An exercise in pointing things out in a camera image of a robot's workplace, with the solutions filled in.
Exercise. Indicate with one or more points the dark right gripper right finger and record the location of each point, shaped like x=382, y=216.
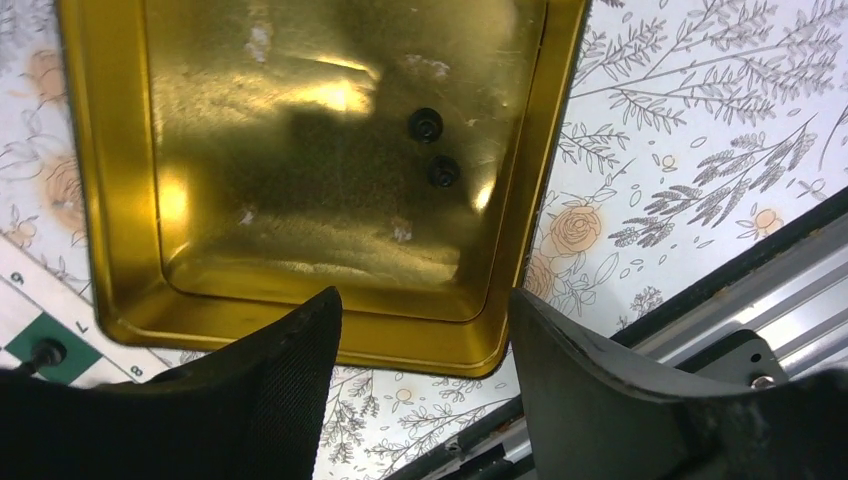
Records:
x=597, y=410

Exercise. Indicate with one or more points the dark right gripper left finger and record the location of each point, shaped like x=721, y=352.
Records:
x=250, y=410

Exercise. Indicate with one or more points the black chess piece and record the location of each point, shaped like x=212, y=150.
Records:
x=45, y=353

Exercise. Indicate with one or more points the green white chess board mat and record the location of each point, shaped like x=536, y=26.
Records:
x=36, y=305

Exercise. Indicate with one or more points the gold tin box right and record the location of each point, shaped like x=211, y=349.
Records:
x=238, y=157

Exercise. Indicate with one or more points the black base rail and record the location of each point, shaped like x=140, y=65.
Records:
x=774, y=314

